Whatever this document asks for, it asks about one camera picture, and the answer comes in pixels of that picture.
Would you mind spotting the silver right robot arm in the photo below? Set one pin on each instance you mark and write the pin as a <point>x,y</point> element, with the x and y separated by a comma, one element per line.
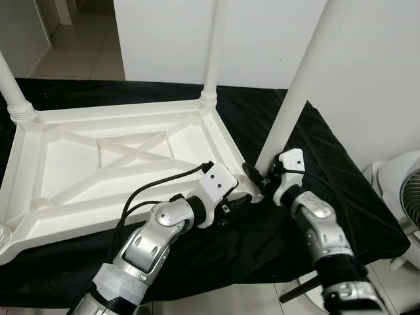
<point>325,230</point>

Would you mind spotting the white plastic table top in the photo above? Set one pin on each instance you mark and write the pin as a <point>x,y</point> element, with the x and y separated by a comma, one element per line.
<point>79,164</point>

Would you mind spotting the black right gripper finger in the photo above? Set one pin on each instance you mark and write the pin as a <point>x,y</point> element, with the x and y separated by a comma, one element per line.
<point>252,176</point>

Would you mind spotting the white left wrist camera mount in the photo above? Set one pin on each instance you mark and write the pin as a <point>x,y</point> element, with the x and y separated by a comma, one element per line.
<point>218,180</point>

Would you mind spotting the black tablecloth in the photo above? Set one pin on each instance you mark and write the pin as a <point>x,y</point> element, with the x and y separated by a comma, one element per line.
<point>328,223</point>

